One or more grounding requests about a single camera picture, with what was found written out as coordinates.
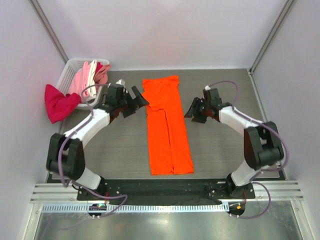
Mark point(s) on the aluminium front rail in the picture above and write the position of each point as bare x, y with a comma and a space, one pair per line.
280, 190

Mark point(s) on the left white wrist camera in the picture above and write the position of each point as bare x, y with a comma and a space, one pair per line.
121, 82

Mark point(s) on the right aluminium frame post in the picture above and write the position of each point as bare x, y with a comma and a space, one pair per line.
280, 19

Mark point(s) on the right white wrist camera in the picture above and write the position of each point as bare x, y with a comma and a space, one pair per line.
207, 88

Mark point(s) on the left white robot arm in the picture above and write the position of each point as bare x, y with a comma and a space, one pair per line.
66, 155

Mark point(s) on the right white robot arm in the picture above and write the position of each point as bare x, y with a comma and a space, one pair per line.
262, 147

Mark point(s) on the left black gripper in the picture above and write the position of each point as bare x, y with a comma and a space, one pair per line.
139, 100

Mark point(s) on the aluminium frame post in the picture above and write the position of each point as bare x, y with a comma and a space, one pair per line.
48, 29
280, 19

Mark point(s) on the orange t-shirt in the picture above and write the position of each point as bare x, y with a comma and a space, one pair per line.
168, 146

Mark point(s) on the magenta t-shirt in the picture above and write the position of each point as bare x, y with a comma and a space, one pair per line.
59, 106

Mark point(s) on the white plastic laundry basket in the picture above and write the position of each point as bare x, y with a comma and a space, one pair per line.
70, 69

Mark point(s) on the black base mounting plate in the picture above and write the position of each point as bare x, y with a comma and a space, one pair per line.
177, 192

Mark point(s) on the light pink t-shirt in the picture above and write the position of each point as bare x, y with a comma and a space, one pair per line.
80, 80

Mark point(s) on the white t-shirt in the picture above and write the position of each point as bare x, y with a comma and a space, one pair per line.
92, 91

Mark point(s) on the salmon pink t-shirt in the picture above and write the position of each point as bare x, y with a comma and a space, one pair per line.
101, 73

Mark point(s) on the white slotted cable duct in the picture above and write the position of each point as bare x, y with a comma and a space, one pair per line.
99, 208

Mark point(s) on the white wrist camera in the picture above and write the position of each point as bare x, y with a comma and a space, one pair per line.
207, 88
121, 82

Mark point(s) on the left aluminium frame post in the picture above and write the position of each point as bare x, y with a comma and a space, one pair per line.
48, 29

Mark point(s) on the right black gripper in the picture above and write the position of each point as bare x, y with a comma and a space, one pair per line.
194, 109

